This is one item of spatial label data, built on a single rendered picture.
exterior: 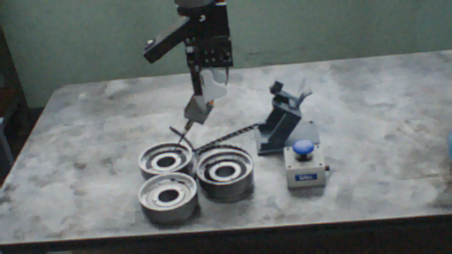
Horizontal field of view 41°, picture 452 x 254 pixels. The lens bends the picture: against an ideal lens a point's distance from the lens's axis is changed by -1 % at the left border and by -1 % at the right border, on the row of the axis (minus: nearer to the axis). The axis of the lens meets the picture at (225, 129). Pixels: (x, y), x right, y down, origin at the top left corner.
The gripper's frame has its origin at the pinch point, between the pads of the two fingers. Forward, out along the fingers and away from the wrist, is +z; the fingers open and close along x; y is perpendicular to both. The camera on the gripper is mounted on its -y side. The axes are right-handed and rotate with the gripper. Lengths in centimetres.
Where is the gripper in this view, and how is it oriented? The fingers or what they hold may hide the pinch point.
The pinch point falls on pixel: (200, 103)
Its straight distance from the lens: 115.8
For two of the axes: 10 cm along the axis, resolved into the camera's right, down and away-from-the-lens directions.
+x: -0.2, -5.4, 8.4
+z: 1.2, 8.4, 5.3
